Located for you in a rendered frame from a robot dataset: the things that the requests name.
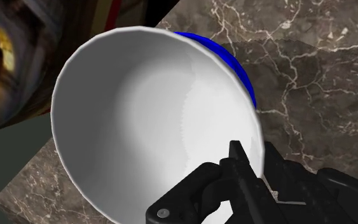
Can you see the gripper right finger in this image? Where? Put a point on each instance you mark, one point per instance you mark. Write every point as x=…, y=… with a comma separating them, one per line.
x=315, y=192

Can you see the white bowl with blue outside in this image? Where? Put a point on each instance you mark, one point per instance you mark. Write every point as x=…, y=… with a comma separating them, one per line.
x=141, y=118

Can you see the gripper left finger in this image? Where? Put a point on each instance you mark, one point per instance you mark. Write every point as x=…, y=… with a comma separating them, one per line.
x=209, y=189

